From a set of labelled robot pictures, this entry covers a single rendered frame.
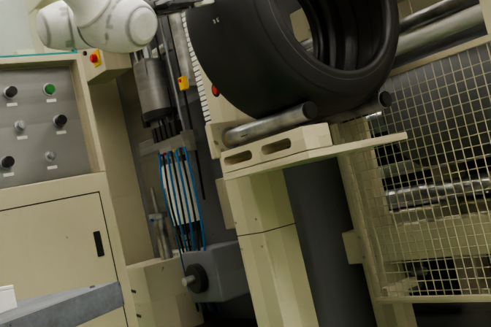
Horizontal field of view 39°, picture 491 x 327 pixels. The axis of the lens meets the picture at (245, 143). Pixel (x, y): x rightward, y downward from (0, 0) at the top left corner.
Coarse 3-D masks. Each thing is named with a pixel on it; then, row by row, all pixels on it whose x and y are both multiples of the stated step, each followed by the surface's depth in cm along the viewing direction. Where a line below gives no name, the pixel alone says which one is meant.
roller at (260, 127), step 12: (288, 108) 173; (300, 108) 167; (312, 108) 167; (264, 120) 178; (276, 120) 174; (288, 120) 171; (300, 120) 169; (228, 132) 192; (240, 132) 186; (252, 132) 183; (264, 132) 180; (228, 144) 193
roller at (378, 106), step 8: (376, 96) 184; (384, 96) 184; (360, 104) 189; (368, 104) 187; (376, 104) 185; (384, 104) 183; (344, 112) 194; (352, 112) 192; (360, 112) 190; (368, 112) 189; (320, 120) 202; (328, 120) 200; (336, 120) 198; (344, 120) 197
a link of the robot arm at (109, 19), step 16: (64, 0) 126; (80, 0) 126; (96, 0) 127; (112, 0) 128; (128, 0) 127; (80, 16) 128; (96, 16) 127; (112, 16) 127; (128, 16) 126; (144, 16) 127; (80, 32) 137; (96, 32) 129; (112, 32) 127; (128, 32) 126; (144, 32) 128; (112, 48) 132; (128, 48) 130
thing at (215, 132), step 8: (232, 120) 196; (240, 120) 198; (248, 120) 199; (208, 128) 192; (216, 128) 191; (224, 128) 193; (288, 128) 208; (208, 136) 192; (216, 136) 191; (264, 136) 202; (216, 144) 191; (224, 144) 192; (240, 144) 196; (288, 144) 206; (216, 152) 191
